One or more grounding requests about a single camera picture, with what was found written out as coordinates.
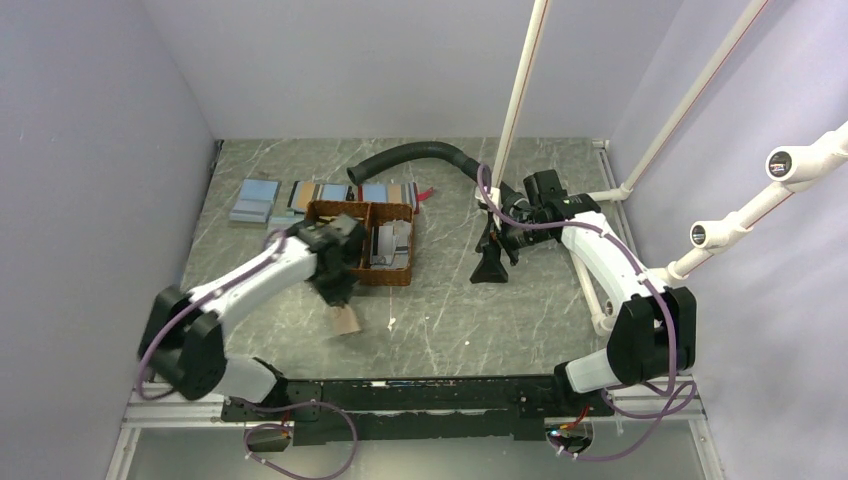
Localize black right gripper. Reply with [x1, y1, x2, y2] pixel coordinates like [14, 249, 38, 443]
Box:
[470, 209, 553, 283]

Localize tan leather card holder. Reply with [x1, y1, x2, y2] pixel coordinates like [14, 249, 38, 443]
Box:
[328, 304, 362, 336]

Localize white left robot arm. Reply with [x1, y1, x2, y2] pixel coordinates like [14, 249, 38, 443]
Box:
[136, 215, 367, 420]

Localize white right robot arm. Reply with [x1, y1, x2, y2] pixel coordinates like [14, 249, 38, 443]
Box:
[470, 165, 697, 415]

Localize grey cards in basket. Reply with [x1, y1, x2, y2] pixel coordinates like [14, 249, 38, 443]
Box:
[370, 220, 412, 270]

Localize row of cards behind basket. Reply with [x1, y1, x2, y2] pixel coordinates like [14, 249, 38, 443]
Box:
[286, 181, 435, 214]

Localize blue card stack far left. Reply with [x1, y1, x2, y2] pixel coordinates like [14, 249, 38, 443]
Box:
[229, 178, 280, 224]

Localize brown woven divided basket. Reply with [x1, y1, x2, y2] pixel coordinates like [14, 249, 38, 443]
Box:
[306, 200, 415, 286]

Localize black corrugated hose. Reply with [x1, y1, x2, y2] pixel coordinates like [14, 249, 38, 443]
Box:
[346, 141, 495, 190]

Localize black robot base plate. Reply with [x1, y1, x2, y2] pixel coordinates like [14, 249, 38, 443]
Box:
[220, 374, 614, 446]

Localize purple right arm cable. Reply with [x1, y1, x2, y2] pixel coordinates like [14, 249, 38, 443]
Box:
[475, 163, 698, 463]

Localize aluminium frame rail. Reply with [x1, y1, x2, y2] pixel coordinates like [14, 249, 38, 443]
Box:
[120, 386, 725, 479]

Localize white PVC pipe frame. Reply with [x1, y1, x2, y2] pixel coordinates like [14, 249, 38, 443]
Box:
[475, 0, 848, 337]

